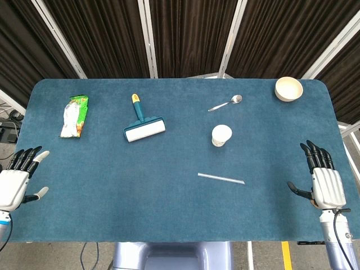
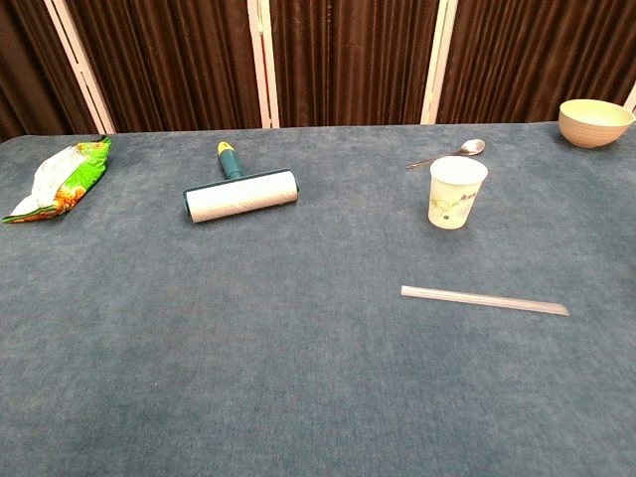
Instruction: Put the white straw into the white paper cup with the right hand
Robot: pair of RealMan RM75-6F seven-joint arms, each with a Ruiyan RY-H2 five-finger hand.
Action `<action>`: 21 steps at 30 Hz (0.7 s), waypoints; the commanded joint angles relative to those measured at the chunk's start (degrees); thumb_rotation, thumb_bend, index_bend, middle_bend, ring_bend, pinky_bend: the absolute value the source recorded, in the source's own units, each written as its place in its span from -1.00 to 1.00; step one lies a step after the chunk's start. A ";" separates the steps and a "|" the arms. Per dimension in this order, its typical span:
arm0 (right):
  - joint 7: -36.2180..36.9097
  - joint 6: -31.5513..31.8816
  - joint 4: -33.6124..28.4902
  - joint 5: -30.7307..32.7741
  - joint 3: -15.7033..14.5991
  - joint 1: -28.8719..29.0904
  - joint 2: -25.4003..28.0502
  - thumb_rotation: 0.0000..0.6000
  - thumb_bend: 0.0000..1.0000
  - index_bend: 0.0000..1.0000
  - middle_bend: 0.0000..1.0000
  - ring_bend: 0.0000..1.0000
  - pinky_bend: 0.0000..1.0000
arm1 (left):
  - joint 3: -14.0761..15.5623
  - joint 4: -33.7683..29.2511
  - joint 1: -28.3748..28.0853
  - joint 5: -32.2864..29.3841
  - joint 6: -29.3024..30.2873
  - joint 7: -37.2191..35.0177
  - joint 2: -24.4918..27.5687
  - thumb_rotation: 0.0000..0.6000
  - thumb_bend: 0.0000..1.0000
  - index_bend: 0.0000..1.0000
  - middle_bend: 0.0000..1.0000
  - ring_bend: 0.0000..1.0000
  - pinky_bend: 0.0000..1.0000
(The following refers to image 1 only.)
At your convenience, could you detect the teal lint roller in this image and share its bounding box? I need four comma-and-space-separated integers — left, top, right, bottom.
123, 93, 167, 143

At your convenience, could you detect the black equipment on floor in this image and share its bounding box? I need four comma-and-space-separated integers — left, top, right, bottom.
0, 118, 22, 145

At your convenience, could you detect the transparent straw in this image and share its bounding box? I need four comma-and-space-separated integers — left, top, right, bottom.
197, 172, 246, 185

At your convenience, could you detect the green white snack packet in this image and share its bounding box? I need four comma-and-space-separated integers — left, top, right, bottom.
58, 94, 89, 139

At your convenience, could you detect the robot torso base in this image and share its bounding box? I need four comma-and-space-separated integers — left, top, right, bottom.
111, 241, 235, 270

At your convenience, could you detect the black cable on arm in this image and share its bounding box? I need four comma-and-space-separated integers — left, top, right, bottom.
333, 208, 357, 270
0, 213, 14, 253

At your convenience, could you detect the black floor cable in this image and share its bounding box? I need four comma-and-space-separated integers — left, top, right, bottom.
79, 241, 100, 270

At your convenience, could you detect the cream bowl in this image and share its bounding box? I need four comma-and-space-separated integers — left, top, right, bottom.
274, 76, 304, 102

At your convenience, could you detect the white frame post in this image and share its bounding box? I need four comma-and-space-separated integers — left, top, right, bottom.
0, 89, 26, 116
218, 0, 249, 79
300, 11, 360, 80
137, 0, 159, 79
30, 0, 88, 79

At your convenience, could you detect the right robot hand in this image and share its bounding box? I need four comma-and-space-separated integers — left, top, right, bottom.
287, 139, 352, 213

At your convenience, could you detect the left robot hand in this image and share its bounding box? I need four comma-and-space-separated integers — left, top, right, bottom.
0, 146, 51, 212

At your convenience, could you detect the white paper cup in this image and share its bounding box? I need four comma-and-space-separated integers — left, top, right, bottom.
211, 124, 233, 147

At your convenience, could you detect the metal spoon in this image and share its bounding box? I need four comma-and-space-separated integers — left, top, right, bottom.
208, 94, 243, 113

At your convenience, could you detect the dark pleated curtain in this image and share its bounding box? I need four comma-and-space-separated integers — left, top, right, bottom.
0, 0, 360, 124

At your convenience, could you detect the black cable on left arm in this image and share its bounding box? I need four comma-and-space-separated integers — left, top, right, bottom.
0, 213, 14, 253

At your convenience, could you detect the blue table cloth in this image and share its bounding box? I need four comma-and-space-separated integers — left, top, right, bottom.
6, 78, 355, 244

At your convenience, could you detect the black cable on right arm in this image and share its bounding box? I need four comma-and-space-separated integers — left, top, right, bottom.
333, 208, 357, 270

